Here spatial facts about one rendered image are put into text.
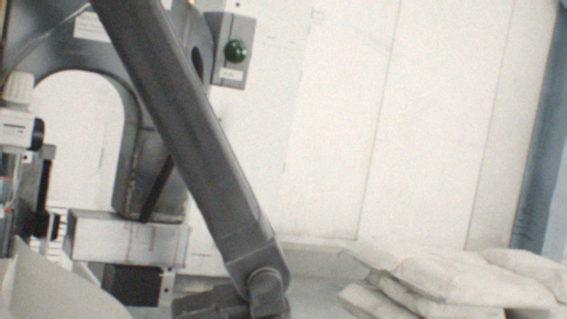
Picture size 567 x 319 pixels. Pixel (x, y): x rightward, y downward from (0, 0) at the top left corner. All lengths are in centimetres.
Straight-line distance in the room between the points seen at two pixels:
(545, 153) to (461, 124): 81
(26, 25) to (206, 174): 28
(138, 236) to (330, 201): 483
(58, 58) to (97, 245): 22
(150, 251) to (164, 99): 30
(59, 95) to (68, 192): 44
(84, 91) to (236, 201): 298
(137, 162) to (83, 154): 281
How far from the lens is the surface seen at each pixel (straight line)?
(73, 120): 376
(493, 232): 670
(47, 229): 98
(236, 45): 99
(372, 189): 596
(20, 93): 89
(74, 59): 95
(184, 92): 76
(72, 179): 380
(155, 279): 103
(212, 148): 78
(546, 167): 676
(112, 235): 99
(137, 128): 98
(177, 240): 102
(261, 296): 83
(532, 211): 681
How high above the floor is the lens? 125
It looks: 5 degrees down
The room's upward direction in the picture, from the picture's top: 10 degrees clockwise
